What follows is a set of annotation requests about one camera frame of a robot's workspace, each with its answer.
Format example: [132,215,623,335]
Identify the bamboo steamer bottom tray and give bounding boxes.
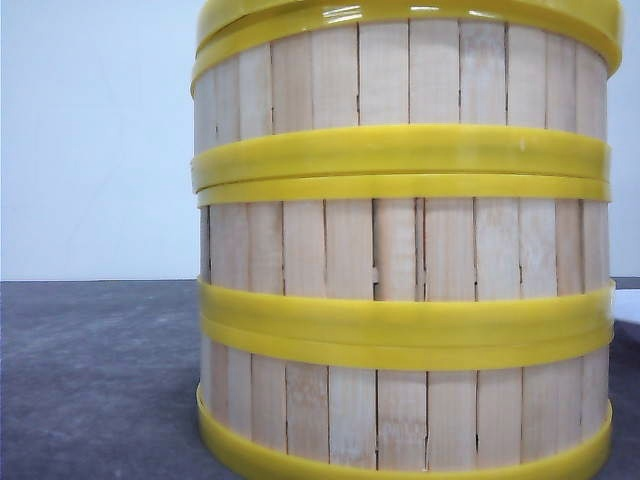
[197,339,612,479]

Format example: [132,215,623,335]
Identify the bamboo steamer tray one bun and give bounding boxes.
[191,19,610,205]

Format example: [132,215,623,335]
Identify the woven bamboo steamer lid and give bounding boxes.
[197,1,624,43]

